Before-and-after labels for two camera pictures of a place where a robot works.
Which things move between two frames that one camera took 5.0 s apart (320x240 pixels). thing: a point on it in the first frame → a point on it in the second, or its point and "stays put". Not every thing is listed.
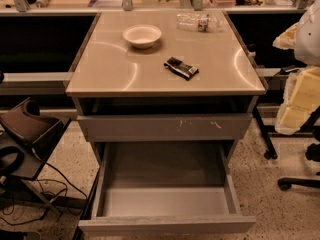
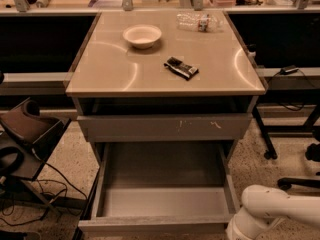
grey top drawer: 165,128 stays put
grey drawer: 166,189 stays put
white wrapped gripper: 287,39 → 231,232
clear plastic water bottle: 198,21 stays put
